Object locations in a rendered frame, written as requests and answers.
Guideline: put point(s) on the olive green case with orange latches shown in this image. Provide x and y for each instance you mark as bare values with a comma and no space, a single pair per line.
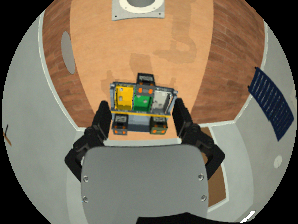
158,125

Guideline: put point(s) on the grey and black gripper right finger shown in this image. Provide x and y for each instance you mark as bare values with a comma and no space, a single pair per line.
191,133

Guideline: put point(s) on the grey metal shelf rack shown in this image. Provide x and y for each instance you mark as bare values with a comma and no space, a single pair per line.
140,123

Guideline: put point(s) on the yellow bin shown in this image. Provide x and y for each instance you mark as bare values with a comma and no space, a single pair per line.
127,95

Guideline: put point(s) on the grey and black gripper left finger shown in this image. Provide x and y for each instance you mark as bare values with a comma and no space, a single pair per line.
91,138

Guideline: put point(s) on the grey open bin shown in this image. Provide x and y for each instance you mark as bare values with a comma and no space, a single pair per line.
162,96

